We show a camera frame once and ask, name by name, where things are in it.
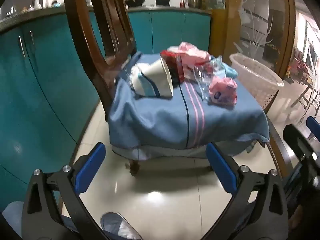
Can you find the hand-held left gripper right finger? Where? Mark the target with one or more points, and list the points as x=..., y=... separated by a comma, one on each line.
x=221, y=170

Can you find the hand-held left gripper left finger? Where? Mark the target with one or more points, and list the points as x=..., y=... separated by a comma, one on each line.
x=91, y=167

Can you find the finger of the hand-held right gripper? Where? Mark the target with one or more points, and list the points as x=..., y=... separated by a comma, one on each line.
x=313, y=126

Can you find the white plastic basket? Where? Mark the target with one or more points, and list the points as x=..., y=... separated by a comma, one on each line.
x=257, y=82

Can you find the clear plastic wrapper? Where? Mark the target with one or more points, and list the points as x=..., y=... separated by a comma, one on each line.
x=202, y=80

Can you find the small pink packet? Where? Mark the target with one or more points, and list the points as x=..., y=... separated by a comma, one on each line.
x=222, y=92

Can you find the blue striped cloth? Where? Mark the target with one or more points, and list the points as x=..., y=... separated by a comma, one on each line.
x=155, y=120

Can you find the white and blue packet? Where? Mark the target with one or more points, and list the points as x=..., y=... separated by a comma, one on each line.
x=155, y=75

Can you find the large pink packet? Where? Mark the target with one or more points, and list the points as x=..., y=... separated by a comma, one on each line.
x=192, y=55

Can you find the wooden etched glass door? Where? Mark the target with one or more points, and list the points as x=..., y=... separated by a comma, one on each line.
x=255, y=17

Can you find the brown wooden chair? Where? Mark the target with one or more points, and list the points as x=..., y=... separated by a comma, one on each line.
x=80, y=30

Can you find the red small bottles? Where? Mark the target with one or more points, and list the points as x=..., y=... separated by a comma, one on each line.
x=184, y=4

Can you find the steel canister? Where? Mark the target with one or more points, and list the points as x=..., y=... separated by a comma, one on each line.
x=195, y=1

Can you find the white spray bottle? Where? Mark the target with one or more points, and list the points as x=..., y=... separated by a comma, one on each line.
x=38, y=3

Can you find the black cooking pot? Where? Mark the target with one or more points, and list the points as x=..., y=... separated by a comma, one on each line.
x=162, y=1

